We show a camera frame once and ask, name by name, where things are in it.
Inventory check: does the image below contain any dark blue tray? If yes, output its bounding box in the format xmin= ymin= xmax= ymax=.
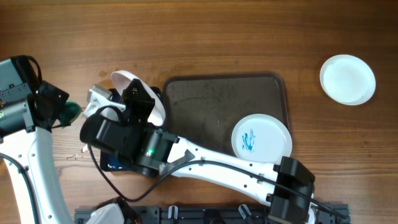
xmin=99 ymin=86 xmax=163 ymax=172

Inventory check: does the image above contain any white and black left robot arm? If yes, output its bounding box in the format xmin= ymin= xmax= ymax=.
xmin=1 ymin=55 xmax=74 ymax=223

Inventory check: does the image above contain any dark brown serving tray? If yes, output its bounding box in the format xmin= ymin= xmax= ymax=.
xmin=162 ymin=72 xmax=289 ymax=156

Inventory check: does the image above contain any green and yellow sponge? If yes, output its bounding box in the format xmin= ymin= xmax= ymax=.
xmin=58 ymin=101 xmax=82 ymax=127

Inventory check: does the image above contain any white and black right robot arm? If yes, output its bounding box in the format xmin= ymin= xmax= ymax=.
xmin=80 ymin=79 xmax=315 ymax=223

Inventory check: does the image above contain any white plate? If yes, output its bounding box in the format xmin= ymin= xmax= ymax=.
xmin=231 ymin=114 xmax=292 ymax=164
xmin=320 ymin=54 xmax=376 ymax=106
xmin=111 ymin=70 xmax=166 ymax=127

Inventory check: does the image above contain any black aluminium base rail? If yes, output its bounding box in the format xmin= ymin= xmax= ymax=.
xmin=74 ymin=203 xmax=351 ymax=224

